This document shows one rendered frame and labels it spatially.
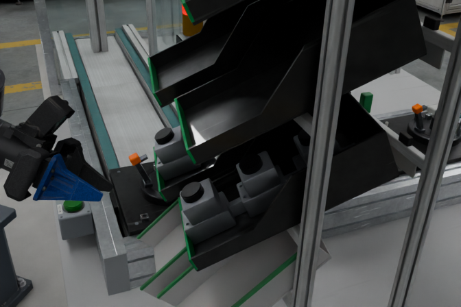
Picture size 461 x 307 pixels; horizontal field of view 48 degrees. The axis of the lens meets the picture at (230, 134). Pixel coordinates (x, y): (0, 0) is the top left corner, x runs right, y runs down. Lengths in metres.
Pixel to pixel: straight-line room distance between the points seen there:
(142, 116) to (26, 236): 0.53
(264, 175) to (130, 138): 0.88
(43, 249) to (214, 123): 0.71
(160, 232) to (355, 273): 0.44
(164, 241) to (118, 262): 0.12
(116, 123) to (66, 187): 0.92
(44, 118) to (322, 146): 0.35
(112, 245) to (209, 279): 0.28
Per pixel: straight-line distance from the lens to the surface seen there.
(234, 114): 0.61
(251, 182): 0.65
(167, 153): 0.78
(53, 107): 0.68
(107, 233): 1.10
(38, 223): 1.32
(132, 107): 1.66
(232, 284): 0.81
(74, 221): 1.16
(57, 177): 0.67
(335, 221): 1.22
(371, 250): 1.23
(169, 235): 0.98
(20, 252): 1.25
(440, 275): 1.23
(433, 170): 0.68
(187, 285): 0.86
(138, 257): 1.06
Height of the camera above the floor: 1.66
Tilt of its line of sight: 30 degrees down
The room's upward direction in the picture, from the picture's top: 1 degrees clockwise
